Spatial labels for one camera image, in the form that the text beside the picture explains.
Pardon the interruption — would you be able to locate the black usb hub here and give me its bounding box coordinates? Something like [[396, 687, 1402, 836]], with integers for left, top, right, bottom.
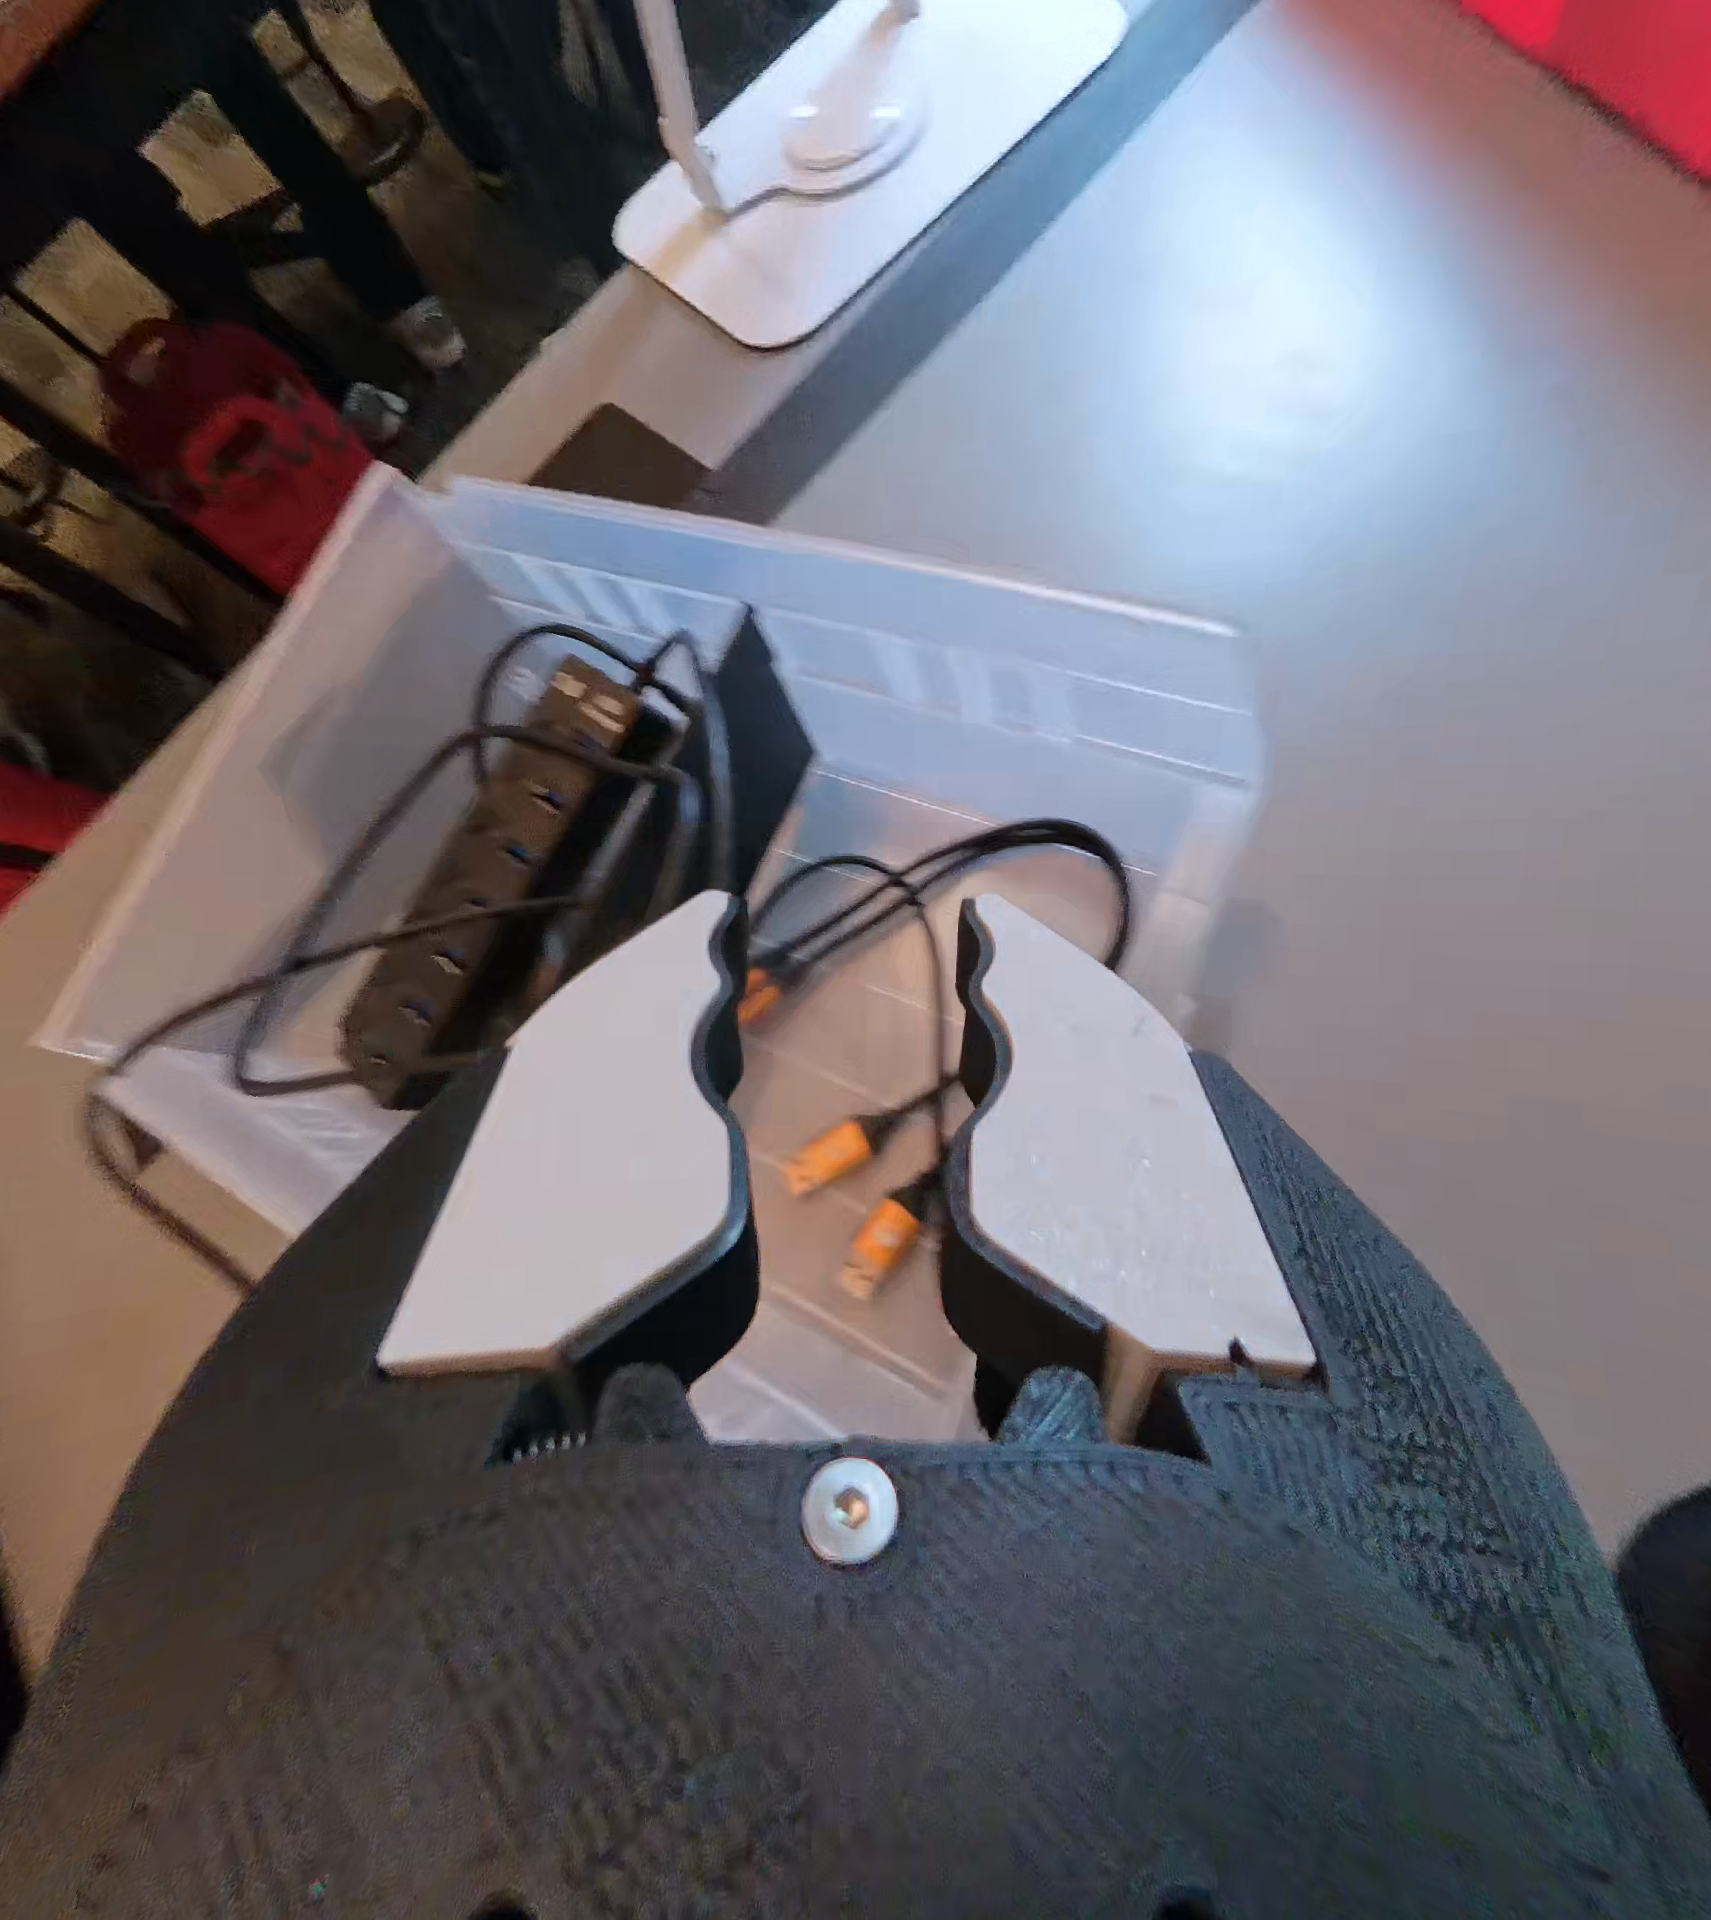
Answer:
[[340, 651, 696, 1115]]

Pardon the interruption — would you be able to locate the orange plug usb cable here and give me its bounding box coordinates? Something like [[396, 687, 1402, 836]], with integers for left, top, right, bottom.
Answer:
[[780, 840, 954, 1202], [834, 1109, 970, 1308], [732, 815, 1134, 1038]]

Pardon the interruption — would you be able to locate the clear plastic bin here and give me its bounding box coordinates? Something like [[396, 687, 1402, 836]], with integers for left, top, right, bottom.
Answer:
[[34, 461, 1266, 1449]]

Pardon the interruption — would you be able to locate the small red plastic bin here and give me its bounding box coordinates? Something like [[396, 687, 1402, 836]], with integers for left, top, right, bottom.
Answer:
[[1460, 0, 1711, 181]]

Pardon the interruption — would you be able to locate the white document stand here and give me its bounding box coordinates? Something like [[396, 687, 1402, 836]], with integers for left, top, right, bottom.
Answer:
[[612, 0, 1134, 352]]

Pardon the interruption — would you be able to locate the thick black hub cable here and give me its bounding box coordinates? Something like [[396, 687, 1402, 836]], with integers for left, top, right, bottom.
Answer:
[[82, 621, 722, 1295]]

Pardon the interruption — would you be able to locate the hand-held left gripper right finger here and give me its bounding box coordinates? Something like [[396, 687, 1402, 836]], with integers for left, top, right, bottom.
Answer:
[[942, 894, 1322, 1382]]

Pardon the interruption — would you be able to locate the black bin divider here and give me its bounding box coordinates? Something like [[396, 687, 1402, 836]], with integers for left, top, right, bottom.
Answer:
[[712, 603, 816, 902]]

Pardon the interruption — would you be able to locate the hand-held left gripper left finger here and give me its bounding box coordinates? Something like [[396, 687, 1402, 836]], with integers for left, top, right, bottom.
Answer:
[[372, 884, 764, 1382]]

